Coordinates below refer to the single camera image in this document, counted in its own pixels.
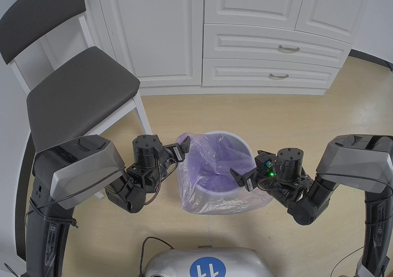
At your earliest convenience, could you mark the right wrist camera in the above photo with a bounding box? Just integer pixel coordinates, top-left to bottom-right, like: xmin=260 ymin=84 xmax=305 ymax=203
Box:
xmin=256 ymin=150 xmax=277 ymax=178

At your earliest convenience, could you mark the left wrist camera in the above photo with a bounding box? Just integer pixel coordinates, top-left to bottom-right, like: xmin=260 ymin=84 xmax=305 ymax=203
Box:
xmin=153 ymin=142 xmax=166 ymax=160

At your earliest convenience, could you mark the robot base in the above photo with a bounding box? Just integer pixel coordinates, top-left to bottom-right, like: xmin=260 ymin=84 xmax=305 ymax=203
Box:
xmin=147 ymin=247 xmax=271 ymax=277

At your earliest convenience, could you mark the white wardrobe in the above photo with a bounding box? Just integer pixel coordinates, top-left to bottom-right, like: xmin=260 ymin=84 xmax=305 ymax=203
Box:
xmin=18 ymin=0 xmax=372 ymax=97

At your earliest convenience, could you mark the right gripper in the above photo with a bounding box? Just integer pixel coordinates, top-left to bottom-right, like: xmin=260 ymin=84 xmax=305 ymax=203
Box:
xmin=242 ymin=172 xmax=279 ymax=193

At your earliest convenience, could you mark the black cable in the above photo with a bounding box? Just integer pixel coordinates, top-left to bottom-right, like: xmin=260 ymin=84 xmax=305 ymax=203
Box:
xmin=140 ymin=237 xmax=175 ymax=277
xmin=335 ymin=246 xmax=365 ymax=277

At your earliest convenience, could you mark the purple plastic bag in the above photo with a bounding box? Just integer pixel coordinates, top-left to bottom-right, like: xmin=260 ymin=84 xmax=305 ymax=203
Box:
xmin=176 ymin=132 xmax=274 ymax=215

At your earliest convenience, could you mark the white trash bin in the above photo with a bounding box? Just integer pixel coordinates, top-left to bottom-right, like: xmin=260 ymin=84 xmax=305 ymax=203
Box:
xmin=181 ymin=130 xmax=257 ymax=213

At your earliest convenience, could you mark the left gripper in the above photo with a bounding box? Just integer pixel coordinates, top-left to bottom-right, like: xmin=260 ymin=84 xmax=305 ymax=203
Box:
xmin=163 ymin=144 xmax=186 ymax=166

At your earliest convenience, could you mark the white chair with grey seat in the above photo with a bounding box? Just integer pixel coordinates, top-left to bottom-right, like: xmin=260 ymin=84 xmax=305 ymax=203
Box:
xmin=0 ymin=0 xmax=154 ymax=200

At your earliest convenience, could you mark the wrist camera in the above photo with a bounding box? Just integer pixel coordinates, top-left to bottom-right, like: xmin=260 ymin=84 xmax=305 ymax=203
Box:
xmin=256 ymin=150 xmax=277 ymax=178
xmin=153 ymin=142 xmax=166 ymax=160

